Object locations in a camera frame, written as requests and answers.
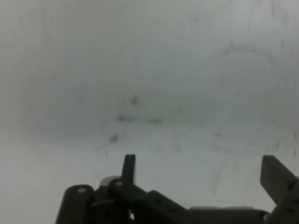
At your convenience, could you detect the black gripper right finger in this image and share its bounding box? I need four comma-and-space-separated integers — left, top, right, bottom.
260, 154, 299, 224

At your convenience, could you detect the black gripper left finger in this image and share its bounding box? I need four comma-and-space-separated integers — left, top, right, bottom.
55, 154, 199, 224

